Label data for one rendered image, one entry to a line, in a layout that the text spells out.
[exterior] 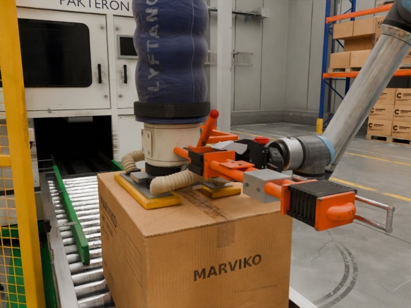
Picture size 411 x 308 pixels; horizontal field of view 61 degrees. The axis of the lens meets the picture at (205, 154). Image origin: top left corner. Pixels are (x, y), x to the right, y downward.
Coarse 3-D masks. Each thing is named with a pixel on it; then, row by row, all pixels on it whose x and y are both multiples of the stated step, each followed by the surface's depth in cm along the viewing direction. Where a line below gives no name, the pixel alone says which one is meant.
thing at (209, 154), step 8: (192, 152) 83; (200, 152) 87; (208, 152) 87; (216, 152) 81; (224, 152) 82; (232, 152) 83; (192, 160) 86; (200, 160) 80; (208, 160) 80; (216, 160) 81; (224, 160) 82; (192, 168) 84; (200, 168) 81; (208, 168) 80; (208, 176) 81; (216, 176) 82
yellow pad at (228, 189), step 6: (204, 186) 102; (210, 186) 100; (216, 186) 100; (222, 186) 101; (228, 186) 102; (234, 186) 102; (204, 192) 100; (210, 192) 97; (216, 192) 97; (222, 192) 98; (228, 192) 99; (234, 192) 100; (240, 192) 101
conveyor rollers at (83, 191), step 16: (96, 176) 281; (80, 192) 241; (96, 192) 238; (80, 208) 208; (96, 208) 205; (96, 224) 186; (64, 240) 163; (96, 240) 163; (96, 256) 152; (80, 272) 140; (96, 272) 135; (80, 288) 124; (96, 288) 126; (80, 304) 116; (96, 304) 117; (112, 304) 120
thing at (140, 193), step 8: (120, 176) 113; (128, 176) 112; (120, 184) 109; (128, 184) 104; (136, 184) 103; (144, 184) 103; (136, 192) 96; (144, 192) 94; (168, 192) 94; (144, 200) 90; (152, 200) 89; (160, 200) 90; (168, 200) 91; (176, 200) 92; (152, 208) 89
